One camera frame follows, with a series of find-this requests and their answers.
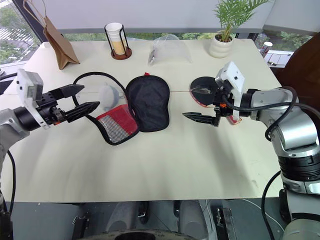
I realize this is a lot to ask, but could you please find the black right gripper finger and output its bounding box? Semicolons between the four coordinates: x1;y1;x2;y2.
191;85;217;98
182;109;223;127

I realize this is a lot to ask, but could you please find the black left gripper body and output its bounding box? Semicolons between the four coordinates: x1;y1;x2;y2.
36;88;68;126

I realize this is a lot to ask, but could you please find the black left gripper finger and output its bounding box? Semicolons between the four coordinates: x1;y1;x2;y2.
58;84;86;100
63;100;101;124

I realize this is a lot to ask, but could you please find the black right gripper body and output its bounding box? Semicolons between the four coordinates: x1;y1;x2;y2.
212;84;236;119

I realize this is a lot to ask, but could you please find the black red table tennis paddle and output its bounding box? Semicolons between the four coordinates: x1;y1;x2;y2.
189;76;242;126

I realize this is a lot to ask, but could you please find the grey blue wad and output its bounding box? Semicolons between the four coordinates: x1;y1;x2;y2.
99;83;124;112

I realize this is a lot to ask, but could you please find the black red paddle case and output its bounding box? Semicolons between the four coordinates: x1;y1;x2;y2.
73;71;171;146

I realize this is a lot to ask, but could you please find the white ribbed plant pot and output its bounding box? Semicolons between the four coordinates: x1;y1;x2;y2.
208;33;235;59

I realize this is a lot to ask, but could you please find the brown paper bag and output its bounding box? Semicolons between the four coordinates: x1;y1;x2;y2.
23;0;81;71

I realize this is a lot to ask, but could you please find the clear plastic bag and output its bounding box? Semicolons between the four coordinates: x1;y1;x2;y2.
147;34;194;67

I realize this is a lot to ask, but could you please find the cup stack in holder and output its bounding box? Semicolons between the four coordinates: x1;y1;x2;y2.
104;23;133;61

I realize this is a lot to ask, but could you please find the red white can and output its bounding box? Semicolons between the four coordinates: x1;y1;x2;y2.
260;41;274;58

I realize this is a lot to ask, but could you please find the white paper cup stack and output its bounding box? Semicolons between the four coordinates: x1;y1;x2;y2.
104;22;128;56

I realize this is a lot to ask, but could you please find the green palm plant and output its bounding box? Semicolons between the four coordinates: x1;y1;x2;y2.
212;0;272;42

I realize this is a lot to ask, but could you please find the dark brown wooden panel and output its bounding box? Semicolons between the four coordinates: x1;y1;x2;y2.
281;36;320;101

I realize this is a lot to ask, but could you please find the wide white roller blind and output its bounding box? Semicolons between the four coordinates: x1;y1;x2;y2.
12;0;275;35

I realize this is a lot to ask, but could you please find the narrow white roller blind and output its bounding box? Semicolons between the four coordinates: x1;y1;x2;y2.
261;0;320;36

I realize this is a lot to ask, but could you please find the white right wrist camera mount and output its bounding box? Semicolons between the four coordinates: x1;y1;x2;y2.
214;61;247;125

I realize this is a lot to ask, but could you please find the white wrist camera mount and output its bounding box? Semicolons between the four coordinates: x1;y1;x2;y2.
15;68;50;130
214;61;247;125

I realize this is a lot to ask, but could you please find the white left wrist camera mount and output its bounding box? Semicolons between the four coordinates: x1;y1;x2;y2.
15;68;50;130

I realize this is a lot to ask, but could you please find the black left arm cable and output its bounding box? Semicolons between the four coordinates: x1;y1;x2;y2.
0;149;17;226

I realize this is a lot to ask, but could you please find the thin white cable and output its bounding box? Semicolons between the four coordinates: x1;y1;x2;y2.
204;199;287;232

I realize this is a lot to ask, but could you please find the black metal bracket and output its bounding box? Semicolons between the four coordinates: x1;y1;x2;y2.
215;206;238;240
71;212;91;240

